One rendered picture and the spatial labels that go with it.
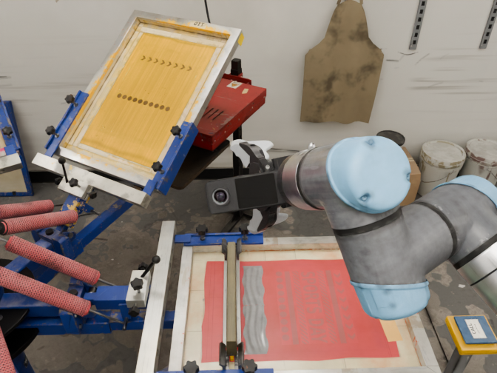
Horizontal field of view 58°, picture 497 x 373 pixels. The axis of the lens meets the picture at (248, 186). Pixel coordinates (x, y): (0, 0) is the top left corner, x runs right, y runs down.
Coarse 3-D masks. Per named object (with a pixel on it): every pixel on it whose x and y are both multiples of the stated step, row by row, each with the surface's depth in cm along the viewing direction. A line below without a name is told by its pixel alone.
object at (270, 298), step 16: (208, 272) 164; (240, 272) 164; (272, 272) 164; (208, 288) 158; (240, 288) 158; (272, 288) 158; (352, 288) 158; (208, 304) 153; (240, 304) 153; (272, 304) 153
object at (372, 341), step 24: (216, 312) 150; (240, 312) 150; (264, 312) 150; (360, 312) 150; (216, 336) 143; (360, 336) 143; (384, 336) 143; (216, 360) 136; (264, 360) 136; (312, 360) 136
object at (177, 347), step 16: (272, 240) 172; (288, 240) 172; (304, 240) 172; (320, 240) 172; (336, 240) 172; (192, 256) 168; (176, 304) 149; (176, 320) 144; (416, 320) 144; (176, 336) 139; (416, 336) 139; (176, 352) 135; (416, 352) 138; (432, 352) 135; (176, 368) 131; (368, 368) 131; (384, 368) 131; (400, 368) 131; (416, 368) 131; (432, 368) 131
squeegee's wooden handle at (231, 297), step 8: (232, 248) 159; (232, 256) 156; (232, 264) 153; (232, 272) 150; (232, 280) 147; (232, 288) 145; (232, 296) 142; (232, 304) 140; (232, 312) 138; (232, 320) 135; (232, 328) 133; (232, 336) 131; (232, 344) 131; (232, 352) 133
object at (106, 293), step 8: (104, 288) 147; (112, 288) 147; (120, 288) 147; (128, 288) 147; (96, 296) 145; (104, 296) 145; (112, 296) 145; (120, 296) 145; (96, 304) 145; (104, 304) 145; (112, 304) 145
